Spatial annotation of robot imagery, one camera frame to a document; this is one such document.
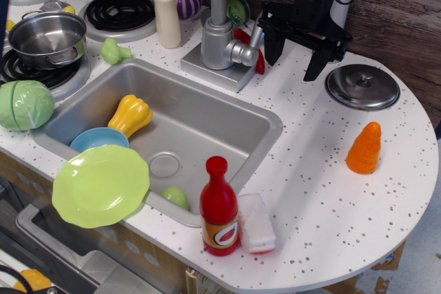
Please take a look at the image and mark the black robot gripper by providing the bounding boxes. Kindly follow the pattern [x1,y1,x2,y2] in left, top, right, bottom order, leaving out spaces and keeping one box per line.
[259,0,352,82]

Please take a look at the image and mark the orange toy carrot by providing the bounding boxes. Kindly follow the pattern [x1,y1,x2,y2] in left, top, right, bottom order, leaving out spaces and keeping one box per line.
[346,122,382,174]

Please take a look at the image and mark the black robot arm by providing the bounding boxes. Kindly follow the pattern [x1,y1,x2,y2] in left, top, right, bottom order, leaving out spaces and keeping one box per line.
[258,0,353,81]

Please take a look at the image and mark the light green plastic plate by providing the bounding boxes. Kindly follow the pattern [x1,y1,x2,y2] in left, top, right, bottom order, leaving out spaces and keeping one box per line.
[52,145,150,229]

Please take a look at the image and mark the grey metal pole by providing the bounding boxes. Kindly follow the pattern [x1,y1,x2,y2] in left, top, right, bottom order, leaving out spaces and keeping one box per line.
[330,0,351,28]

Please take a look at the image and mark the red toy chili pepper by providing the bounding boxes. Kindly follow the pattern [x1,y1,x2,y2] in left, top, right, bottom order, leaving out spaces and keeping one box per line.
[234,28,266,75]

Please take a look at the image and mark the green toy can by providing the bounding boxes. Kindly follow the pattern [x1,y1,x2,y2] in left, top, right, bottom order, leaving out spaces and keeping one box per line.
[227,0,251,28]

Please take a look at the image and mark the steel pot lid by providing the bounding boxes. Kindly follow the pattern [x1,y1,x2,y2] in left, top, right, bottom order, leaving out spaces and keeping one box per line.
[326,64,400,111]

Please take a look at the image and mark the silver toy faucet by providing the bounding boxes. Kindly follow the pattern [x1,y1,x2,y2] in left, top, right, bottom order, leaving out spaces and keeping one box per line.
[181,0,263,93]

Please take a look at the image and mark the purple striped toy onion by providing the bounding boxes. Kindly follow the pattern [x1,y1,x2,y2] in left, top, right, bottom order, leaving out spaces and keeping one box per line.
[176,0,203,19]

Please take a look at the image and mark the silver sink basin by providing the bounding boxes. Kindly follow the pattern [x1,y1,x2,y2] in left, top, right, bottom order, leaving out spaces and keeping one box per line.
[32,59,283,227]

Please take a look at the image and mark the cream plastic bottle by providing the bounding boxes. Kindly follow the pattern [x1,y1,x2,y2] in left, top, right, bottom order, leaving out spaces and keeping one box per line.
[154,0,181,49]

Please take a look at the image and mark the yellow toy squash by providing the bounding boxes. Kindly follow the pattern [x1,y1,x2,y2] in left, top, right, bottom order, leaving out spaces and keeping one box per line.
[107,94,153,138]

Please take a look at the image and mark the red ketchup bottle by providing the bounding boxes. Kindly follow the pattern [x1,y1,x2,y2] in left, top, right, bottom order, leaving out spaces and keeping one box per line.
[200,156,238,256]

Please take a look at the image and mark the light green toy broccoli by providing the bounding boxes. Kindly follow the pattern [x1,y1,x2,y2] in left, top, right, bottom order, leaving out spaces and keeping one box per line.
[101,38,132,65]

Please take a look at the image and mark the small green toy fruit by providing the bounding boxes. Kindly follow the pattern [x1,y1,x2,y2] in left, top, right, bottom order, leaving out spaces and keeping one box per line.
[161,186,189,210]

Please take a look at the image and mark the white red sponge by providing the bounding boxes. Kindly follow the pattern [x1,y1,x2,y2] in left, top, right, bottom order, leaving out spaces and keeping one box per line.
[238,193,276,254]

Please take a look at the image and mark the blue plastic bowl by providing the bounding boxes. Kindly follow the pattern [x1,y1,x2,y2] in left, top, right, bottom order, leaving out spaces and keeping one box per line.
[70,127,129,152]

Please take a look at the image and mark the black coil burner front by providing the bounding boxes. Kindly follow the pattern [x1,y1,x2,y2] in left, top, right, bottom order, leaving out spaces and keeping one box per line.
[1,50,91,102]

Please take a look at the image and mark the steel cooking pot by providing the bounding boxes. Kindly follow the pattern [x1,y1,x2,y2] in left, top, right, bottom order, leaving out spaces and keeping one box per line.
[8,12,87,70]

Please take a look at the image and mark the green toy cabbage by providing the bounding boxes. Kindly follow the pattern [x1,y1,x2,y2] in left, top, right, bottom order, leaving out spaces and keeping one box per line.
[1,81,55,131]

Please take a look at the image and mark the yellow toy corn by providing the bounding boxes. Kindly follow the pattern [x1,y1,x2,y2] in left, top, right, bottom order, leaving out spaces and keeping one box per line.
[6,19,16,32]

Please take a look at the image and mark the yellow toy on floor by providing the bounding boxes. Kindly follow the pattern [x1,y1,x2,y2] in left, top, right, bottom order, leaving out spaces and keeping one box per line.
[19,269,52,291]

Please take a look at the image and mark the silver oven door handle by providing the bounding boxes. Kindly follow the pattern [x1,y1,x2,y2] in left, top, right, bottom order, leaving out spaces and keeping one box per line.
[15,204,100,293]

